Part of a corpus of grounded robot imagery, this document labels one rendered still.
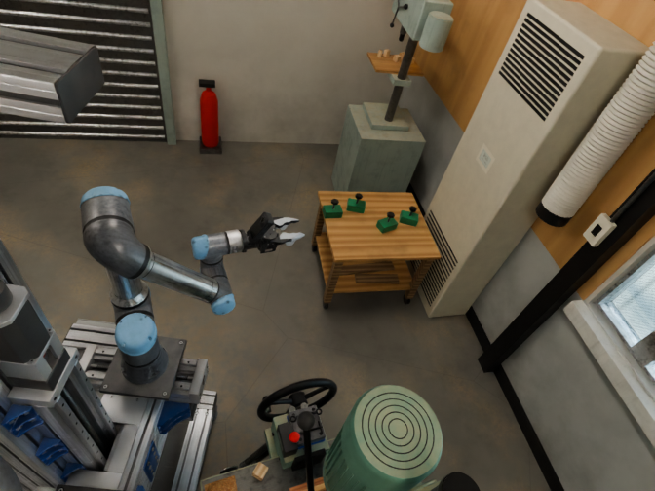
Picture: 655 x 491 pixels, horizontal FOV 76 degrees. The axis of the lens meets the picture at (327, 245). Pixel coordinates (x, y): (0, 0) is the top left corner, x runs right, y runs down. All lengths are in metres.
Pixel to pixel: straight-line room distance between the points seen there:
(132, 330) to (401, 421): 0.90
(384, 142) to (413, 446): 2.42
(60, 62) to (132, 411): 1.32
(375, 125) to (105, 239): 2.27
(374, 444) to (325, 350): 1.81
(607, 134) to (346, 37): 2.21
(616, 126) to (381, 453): 1.56
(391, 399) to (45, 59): 0.73
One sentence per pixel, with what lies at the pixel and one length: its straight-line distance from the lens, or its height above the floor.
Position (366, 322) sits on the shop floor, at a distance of 2.77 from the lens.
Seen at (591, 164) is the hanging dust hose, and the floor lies 1.42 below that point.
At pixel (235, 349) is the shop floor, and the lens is 2.56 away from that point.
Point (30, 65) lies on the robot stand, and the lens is 0.53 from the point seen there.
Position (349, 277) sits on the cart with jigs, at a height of 0.18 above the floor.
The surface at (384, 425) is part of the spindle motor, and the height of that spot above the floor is 1.50.
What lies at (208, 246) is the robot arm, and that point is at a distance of 1.35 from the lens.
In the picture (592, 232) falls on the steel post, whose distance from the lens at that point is 2.12.
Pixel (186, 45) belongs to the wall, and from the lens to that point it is 3.54.
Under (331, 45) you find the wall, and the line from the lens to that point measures 3.63.
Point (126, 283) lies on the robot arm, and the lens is 1.41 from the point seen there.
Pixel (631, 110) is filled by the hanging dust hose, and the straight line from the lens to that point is 1.97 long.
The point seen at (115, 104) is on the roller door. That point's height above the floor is 0.33.
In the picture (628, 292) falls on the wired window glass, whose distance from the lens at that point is 2.27.
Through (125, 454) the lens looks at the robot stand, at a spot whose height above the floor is 0.73.
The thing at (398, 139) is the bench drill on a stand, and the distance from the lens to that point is 3.05.
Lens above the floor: 2.26
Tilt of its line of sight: 47 degrees down
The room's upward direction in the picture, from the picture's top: 15 degrees clockwise
